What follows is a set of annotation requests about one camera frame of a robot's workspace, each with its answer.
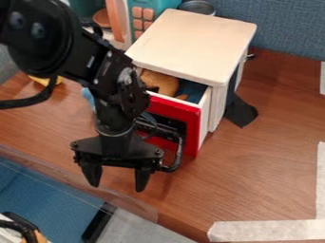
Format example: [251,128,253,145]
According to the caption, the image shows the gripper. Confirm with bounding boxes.
[69,126,167,194]

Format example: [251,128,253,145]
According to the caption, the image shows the drawer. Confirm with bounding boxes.
[133,67,214,174]

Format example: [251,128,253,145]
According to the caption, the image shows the brown plush toy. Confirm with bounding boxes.
[138,69,191,101]

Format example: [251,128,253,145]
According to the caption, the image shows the yellow toy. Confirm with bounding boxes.
[28,74,67,87]

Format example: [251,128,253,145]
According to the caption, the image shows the black cloth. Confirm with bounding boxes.
[221,67,260,129]

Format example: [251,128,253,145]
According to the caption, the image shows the cabinet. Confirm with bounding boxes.
[124,8,259,134]

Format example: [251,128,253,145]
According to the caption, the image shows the brown bowl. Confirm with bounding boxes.
[91,8,115,29]

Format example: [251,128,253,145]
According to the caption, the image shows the silver bowl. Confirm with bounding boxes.
[178,0,218,17]

